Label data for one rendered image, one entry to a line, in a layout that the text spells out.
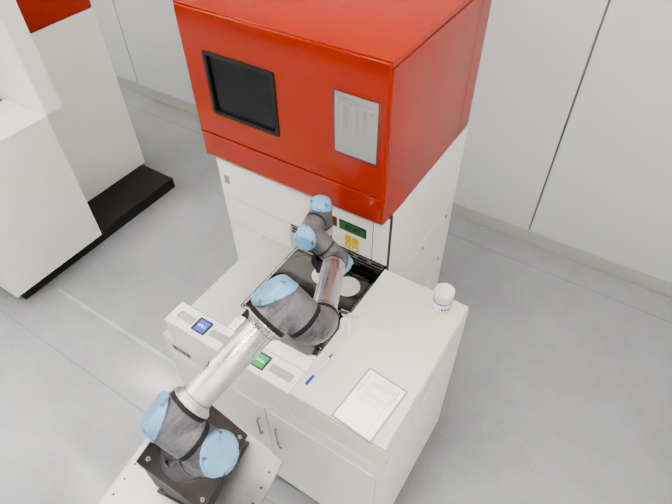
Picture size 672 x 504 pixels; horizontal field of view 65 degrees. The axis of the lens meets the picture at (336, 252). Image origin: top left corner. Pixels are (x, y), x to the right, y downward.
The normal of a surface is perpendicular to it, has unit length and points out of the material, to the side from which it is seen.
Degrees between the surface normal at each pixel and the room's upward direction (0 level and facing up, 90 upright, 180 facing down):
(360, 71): 90
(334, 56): 90
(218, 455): 52
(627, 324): 0
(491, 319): 0
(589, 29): 90
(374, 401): 0
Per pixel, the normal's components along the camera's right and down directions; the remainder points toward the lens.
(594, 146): -0.54, 0.62
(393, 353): -0.01, -0.69
